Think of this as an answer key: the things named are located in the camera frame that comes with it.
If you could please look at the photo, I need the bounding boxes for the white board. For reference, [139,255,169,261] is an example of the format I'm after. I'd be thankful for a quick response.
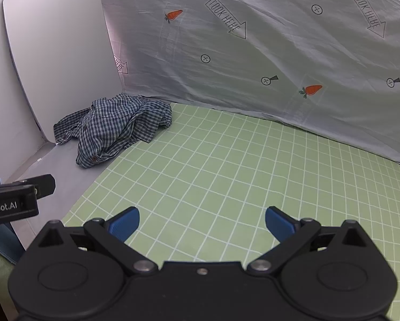
[2,0,127,144]

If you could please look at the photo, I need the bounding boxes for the person's blue denim jeans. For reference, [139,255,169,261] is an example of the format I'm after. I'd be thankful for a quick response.
[0,221,25,265]

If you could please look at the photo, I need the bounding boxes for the blue plaid shirt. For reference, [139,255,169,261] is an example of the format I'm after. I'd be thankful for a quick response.
[53,94,173,168]

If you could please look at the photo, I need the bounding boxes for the green grid mat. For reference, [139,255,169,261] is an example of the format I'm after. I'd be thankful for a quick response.
[61,102,400,321]

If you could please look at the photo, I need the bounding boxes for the grey printed bed sheet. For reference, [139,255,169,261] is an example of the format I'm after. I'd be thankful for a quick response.
[7,0,400,169]

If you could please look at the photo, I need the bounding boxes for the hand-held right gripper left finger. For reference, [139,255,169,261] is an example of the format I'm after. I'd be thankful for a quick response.
[36,207,160,275]

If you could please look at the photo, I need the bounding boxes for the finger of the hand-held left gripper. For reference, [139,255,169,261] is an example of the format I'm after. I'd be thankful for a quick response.
[13,174,56,198]

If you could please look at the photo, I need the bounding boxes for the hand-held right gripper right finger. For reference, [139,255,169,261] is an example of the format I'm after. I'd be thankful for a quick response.
[247,206,369,275]

